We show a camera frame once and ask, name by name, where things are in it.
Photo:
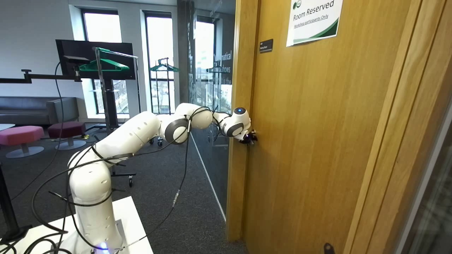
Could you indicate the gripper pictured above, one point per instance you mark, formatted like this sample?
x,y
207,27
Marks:
x,y
248,138

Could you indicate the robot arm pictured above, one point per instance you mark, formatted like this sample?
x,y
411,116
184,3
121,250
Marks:
x,y
130,134

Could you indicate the wooden door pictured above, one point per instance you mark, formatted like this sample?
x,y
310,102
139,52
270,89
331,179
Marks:
x,y
317,141

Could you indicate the small black door plate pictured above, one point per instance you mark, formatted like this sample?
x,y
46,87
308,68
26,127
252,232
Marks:
x,y
266,46

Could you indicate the green clothes hanger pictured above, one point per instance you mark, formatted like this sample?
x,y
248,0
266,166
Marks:
x,y
163,67
107,51
106,66

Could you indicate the window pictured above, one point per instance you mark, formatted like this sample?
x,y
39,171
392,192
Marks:
x,y
159,38
104,30

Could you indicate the white and green paper sign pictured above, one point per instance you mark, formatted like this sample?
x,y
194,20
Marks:
x,y
314,19

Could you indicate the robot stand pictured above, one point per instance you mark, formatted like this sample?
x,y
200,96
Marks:
x,y
131,225

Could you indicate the maroon round stool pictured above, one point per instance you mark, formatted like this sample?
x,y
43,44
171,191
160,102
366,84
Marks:
x,y
67,129

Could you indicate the black monitor on stand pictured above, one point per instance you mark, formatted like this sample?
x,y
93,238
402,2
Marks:
x,y
74,49

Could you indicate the dark grey sofa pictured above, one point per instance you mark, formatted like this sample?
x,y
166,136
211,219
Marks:
x,y
31,111

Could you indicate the pink round stool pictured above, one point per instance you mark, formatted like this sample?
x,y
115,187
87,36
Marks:
x,y
19,134

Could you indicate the white table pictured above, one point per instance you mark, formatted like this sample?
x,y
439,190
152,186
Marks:
x,y
5,126

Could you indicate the wooden door frame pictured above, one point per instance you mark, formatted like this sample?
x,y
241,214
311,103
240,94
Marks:
x,y
399,141

